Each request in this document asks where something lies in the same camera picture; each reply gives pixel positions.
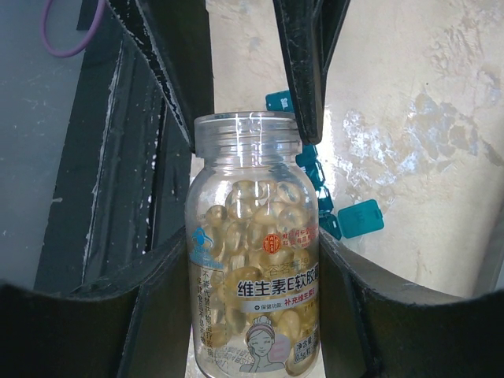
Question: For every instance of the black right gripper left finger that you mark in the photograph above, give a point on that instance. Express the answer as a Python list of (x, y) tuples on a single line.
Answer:
[(134, 322)]

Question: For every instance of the clear pill bottle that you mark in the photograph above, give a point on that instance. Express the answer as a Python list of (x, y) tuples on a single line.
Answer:
[(252, 226)]

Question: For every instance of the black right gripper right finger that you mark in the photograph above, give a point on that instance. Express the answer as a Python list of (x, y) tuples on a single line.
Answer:
[(377, 324)]

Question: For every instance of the black table front rail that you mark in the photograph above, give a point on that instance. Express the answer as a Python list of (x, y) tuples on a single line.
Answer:
[(102, 215)]

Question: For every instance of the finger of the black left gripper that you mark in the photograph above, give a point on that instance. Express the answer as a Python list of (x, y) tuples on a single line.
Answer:
[(309, 31), (174, 38)]

